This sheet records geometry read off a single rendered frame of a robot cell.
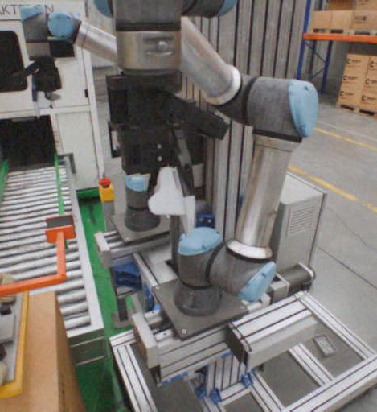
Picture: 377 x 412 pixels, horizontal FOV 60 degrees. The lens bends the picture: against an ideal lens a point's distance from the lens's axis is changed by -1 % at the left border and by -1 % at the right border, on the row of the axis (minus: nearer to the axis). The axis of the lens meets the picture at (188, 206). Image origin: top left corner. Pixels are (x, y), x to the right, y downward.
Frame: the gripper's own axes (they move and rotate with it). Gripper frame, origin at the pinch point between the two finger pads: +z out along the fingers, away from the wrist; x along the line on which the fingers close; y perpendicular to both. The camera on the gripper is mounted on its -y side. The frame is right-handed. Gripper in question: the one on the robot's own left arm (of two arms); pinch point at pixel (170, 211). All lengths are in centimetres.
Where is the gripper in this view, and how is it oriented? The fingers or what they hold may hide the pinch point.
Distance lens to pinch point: 50.1
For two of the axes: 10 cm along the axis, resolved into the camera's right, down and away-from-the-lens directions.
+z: 0.0, 8.8, 4.8
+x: 4.5, 4.3, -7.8
